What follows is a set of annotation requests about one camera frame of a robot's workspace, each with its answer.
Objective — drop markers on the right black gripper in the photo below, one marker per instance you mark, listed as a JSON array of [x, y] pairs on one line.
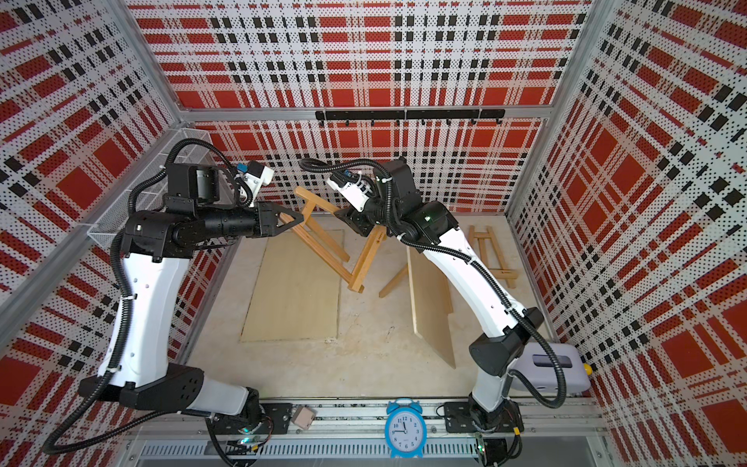
[[355, 220]]

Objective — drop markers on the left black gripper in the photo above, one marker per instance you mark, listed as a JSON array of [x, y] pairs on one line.
[[266, 220]]

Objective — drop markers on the wooden board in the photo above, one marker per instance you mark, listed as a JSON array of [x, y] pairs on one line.
[[295, 296], [430, 298]]

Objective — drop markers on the small wooden easel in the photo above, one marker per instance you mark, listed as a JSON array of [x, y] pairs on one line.
[[492, 255]]

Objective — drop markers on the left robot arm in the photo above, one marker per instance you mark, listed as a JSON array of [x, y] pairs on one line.
[[150, 256]]

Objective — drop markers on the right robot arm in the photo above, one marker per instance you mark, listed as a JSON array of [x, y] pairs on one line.
[[507, 325]]

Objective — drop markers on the small brown square block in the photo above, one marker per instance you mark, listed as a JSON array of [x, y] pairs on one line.
[[303, 417]]

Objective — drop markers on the blue alarm clock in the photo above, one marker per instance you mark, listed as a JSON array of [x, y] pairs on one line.
[[405, 431]]

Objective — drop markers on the lavender toaster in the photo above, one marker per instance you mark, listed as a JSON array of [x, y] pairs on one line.
[[536, 366]]

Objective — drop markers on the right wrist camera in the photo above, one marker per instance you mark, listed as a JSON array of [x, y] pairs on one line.
[[368, 196]]

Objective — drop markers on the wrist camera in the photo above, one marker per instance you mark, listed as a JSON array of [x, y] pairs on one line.
[[202, 183], [368, 196]]

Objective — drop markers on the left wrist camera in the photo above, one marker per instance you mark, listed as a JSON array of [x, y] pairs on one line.
[[202, 183]]

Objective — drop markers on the black hook rail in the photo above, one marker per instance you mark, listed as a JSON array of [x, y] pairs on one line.
[[374, 116]]

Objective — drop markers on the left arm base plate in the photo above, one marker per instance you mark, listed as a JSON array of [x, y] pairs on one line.
[[274, 417]]

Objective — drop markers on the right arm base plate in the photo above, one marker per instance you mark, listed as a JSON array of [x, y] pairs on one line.
[[469, 417]]

